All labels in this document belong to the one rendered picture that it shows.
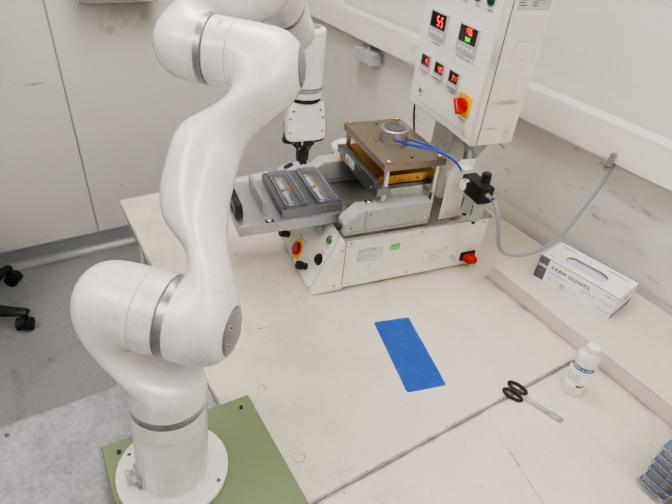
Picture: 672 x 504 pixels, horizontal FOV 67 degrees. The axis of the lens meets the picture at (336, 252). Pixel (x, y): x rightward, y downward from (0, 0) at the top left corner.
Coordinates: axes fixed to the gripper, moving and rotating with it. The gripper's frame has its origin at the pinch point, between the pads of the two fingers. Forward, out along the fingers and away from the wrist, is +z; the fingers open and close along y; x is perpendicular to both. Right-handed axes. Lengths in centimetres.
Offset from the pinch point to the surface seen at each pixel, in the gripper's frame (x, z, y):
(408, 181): -9.6, 5.5, 27.1
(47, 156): 126, 54, -79
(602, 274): -40, 23, 74
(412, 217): -15.7, 13.0, 26.6
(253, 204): -1.8, 11.9, -13.3
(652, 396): -73, 31, 62
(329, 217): -10.8, 12.8, 4.6
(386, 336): -36, 34, 13
